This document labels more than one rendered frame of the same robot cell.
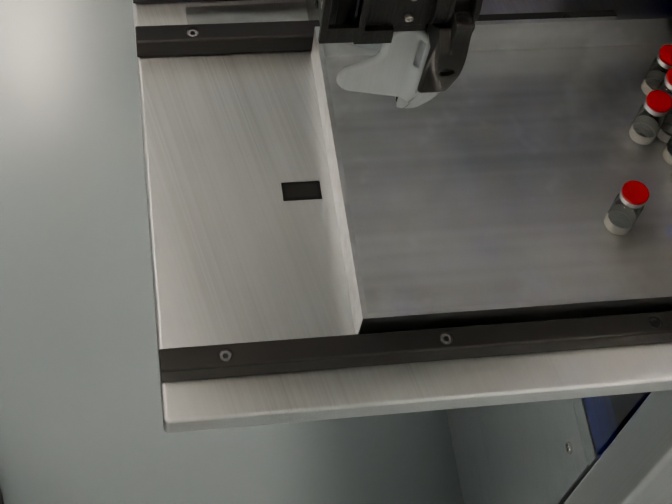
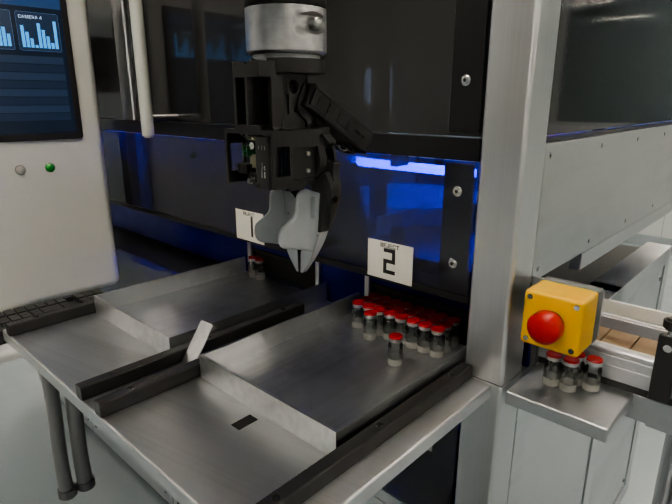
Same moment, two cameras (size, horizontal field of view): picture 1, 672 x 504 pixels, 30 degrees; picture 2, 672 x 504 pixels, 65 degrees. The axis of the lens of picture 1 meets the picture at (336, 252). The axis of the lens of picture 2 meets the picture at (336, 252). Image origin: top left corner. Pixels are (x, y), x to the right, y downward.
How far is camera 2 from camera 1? 47 cm
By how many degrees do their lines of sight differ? 48
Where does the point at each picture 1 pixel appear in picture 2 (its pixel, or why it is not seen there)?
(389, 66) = (301, 222)
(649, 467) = (487, 487)
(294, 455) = not seen: outside the picture
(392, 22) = (301, 176)
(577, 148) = (351, 351)
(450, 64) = (335, 191)
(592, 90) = (336, 335)
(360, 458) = not seen: outside the picture
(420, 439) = not seen: outside the picture
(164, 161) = (154, 449)
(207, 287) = (230, 485)
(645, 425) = (468, 469)
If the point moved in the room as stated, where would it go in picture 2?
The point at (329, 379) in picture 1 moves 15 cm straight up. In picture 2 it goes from (340, 483) to (340, 350)
